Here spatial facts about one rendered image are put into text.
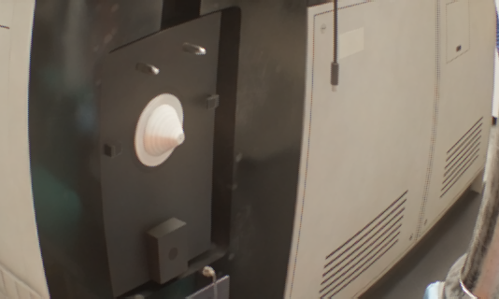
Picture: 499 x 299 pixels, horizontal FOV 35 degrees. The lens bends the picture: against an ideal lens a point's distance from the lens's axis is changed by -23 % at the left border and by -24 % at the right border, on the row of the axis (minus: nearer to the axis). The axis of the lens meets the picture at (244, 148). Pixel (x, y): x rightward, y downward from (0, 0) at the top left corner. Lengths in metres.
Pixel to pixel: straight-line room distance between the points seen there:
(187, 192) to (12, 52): 0.31
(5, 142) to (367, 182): 0.61
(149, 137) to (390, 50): 0.43
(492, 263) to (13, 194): 0.53
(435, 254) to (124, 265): 0.84
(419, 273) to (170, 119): 0.79
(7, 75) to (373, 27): 0.56
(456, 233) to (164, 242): 0.90
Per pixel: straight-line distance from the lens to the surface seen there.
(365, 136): 1.15
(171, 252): 0.89
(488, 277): 0.96
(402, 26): 1.20
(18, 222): 0.75
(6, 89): 0.70
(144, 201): 0.86
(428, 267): 1.55
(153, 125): 0.82
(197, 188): 0.91
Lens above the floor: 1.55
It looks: 25 degrees down
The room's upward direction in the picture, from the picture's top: 3 degrees clockwise
